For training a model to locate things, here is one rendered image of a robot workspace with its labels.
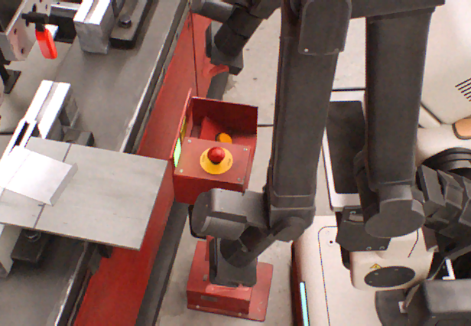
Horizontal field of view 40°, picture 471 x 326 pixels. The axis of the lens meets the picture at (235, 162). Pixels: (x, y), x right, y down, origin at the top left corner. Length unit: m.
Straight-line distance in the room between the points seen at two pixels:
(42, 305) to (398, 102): 0.76
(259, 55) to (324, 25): 2.17
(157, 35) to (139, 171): 0.48
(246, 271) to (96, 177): 0.34
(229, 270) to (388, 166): 0.31
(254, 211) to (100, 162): 0.40
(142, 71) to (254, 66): 1.24
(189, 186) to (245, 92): 1.18
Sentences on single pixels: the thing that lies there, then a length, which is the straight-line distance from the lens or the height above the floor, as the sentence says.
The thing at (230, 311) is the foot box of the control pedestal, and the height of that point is 0.01.
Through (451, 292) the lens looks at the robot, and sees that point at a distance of 1.38.
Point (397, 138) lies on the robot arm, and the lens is 0.74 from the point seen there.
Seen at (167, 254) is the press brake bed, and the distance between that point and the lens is 2.14.
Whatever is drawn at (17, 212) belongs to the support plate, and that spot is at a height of 1.00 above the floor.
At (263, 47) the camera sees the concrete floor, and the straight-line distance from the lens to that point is 2.75.
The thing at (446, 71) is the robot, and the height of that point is 1.34.
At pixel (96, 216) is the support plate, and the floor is 1.00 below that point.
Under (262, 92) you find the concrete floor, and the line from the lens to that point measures 2.58.
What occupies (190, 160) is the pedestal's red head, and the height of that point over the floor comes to 0.78.
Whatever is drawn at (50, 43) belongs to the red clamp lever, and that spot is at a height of 1.19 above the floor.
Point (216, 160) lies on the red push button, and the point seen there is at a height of 0.81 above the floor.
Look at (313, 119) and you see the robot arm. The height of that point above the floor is 1.42.
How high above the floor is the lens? 1.96
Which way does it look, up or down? 56 degrees down
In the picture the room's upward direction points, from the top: straight up
